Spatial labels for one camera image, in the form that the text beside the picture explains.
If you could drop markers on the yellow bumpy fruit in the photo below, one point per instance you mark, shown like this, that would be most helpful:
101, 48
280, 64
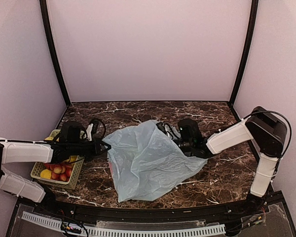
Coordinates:
50, 138

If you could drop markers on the upper yellow banana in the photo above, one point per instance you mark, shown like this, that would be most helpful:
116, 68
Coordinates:
71, 159

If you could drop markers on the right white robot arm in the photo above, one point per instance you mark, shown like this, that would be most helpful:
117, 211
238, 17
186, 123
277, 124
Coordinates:
270, 130

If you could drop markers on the green perforated plastic basket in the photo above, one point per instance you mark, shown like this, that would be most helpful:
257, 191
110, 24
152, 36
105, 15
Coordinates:
71, 184

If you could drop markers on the left black frame post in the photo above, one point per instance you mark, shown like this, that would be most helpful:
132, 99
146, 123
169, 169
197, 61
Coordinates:
52, 51

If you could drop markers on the yellow lemon in basket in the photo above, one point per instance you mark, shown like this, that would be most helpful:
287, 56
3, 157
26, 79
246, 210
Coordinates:
46, 174

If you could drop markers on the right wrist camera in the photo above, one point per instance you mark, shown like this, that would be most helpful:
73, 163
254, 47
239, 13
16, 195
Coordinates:
168, 130

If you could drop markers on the black front table rail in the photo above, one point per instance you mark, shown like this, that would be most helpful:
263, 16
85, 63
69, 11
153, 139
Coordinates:
223, 213

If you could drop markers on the light blue plastic bag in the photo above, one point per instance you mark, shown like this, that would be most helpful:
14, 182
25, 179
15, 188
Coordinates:
146, 164

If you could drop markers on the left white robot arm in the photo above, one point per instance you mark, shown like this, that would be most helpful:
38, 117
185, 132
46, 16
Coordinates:
72, 140

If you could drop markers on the white slotted cable duct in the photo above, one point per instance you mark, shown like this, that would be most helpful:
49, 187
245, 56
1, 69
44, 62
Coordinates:
119, 229

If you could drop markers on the right black frame post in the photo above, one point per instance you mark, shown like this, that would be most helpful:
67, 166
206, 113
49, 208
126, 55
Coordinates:
246, 51

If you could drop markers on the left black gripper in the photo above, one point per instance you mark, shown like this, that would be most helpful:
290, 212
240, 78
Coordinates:
96, 147

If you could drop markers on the black frame post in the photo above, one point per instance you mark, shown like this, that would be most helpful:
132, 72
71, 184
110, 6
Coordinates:
246, 51
52, 51

